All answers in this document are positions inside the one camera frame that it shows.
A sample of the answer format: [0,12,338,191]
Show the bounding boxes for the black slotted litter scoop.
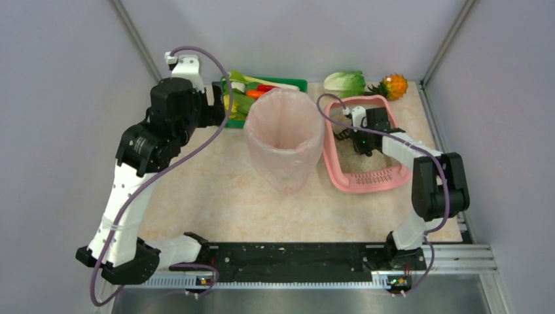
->
[334,128,357,141]

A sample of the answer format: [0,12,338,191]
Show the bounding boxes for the pink plastic trash bag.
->
[243,88,325,195]

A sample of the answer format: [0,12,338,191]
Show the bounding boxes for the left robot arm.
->
[76,78,224,285]

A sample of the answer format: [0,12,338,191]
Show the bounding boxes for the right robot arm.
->
[350,106,470,268]

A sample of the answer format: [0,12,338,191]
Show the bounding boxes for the cat litter sand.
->
[331,114,393,174]

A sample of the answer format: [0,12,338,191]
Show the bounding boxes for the pink litter box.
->
[323,96,412,194]

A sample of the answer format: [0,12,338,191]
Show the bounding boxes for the green toy leaf vegetable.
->
[222,88,255,121]

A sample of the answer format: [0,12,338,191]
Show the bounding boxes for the white toy leek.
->
[228,71,301,93]

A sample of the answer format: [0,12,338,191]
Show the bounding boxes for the orange toy carrot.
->
[245,90,266,99]

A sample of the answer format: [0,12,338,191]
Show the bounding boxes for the red toy chili pepper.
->
[257,84,276,93]

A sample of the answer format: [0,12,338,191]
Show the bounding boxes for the toy pineapple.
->
[365,74,408,101]

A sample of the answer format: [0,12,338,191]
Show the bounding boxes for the toy cabbage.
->
[323,71,367,97]

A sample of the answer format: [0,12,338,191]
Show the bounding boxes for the green plastic tray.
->
[226,77,308,129]

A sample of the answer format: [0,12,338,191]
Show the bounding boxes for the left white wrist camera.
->
[164,52,205,92]

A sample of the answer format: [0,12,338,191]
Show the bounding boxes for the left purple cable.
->
[89,46,229,307]

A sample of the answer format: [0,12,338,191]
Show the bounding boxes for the purple cable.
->
[316,93,452,298]
[89,46,229,307]

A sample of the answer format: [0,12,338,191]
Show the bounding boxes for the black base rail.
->
[149,241,428,287]

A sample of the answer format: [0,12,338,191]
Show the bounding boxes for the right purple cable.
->
[316,93,452,298]

